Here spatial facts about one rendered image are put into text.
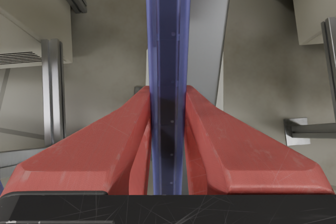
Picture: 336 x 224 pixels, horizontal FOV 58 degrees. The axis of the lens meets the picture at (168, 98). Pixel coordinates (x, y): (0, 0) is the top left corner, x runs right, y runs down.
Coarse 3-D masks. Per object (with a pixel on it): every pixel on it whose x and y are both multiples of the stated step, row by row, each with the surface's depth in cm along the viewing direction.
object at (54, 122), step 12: (48, 48) 74; (60, 48) 76; (48, 60) 74; (60, 60) 76; (48, 72) 73; (60, 72) 75; (48, 84) 73; (60, 84) 74; (48, 96) 72; (60, 96) 73; (48, 108) 72; (60, 108) 72; (48, 120) 72; (60, 120) 72; (48, 132) 71; (60, 132) 71; (48, 144) 71
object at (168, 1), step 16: (160, 0) 9; (176, 0) 9; (160, 16) 10; (176, 16) 10; (160, 32) 10; (176, 32) 10; (160, 48) 10; (176, 48) 10; (160, 64) 11; (176, 64) 11; (160, 80) 11; (176, 80) 11; (160, 96) 11; (176, 96) 11; (160, 112) 12; (176, 112) 12; (160, 128) 12; (176, 128) 12; (160, 144) 13; (176, 144) 13; (160, 160) 13; (176, 160) 13; (160, 176) 14; (176, 176) 14; (160, 192) 15; (176, 192) 15
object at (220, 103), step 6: (222, 54) 23; (222, 60) 23; (222, 66) 23; (222, 72) 23; (222, 78) 23; (222, 84) 23; (138, 90) 104; (222, 90) 23; (222, 96) 23; (216, 102) 23; (222, 102) 23; (222, 108) 23; (150, 156) 101
